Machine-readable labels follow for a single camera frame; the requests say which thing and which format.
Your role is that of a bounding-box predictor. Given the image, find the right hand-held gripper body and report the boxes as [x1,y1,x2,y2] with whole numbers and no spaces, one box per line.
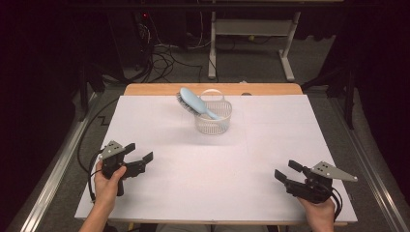
[284,160,359,205]

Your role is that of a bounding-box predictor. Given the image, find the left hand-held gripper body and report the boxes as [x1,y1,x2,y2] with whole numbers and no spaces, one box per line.
[98,140,145,197]

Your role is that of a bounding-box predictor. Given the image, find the white plastic basket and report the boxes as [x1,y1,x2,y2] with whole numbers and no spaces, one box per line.
[192,88,233,135]

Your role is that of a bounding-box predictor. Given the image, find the light blue hairbrush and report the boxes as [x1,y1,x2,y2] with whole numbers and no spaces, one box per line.
[175,86,223,121]

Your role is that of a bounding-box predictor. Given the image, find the person's left hand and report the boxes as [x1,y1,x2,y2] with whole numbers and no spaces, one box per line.
[93,160,128,211]

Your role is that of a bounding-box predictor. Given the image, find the person's right hand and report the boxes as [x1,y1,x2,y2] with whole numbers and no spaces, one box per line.
[297,197,337,227]

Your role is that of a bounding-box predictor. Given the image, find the white table cover sheet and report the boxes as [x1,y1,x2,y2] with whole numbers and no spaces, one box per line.
[74,94,359,223]

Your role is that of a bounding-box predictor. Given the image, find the black metal stand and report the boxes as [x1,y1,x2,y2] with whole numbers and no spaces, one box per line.
[76,64,107,122]
[301,64,357,130]

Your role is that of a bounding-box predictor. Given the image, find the dark computer tower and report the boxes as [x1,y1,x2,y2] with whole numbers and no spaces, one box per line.
[107,11,153,71]

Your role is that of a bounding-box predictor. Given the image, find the right hand-held gripper cable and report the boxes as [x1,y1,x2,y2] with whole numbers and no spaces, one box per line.
[328,187,343,221]

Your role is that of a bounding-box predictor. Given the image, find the hand-held gripper cable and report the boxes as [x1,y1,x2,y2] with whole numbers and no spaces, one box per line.
[328,187,343,221]
[87,149,105,204]

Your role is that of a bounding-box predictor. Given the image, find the long black floor cable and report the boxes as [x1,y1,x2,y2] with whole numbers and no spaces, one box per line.
[76,97,120,173]

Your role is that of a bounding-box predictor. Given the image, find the left hand-held gripper cable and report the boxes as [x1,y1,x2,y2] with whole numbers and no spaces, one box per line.
[87,149,105,204]

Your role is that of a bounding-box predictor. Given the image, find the aluminium floor rail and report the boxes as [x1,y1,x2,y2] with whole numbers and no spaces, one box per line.
[327,96,410,232]
[3,91,100,232]

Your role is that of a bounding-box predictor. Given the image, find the bundle of floor cables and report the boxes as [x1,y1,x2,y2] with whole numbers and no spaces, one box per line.
[129,13,214,85]

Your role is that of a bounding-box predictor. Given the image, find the white metal desk frame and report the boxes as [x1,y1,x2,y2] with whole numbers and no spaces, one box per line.
[207,11,303,83]

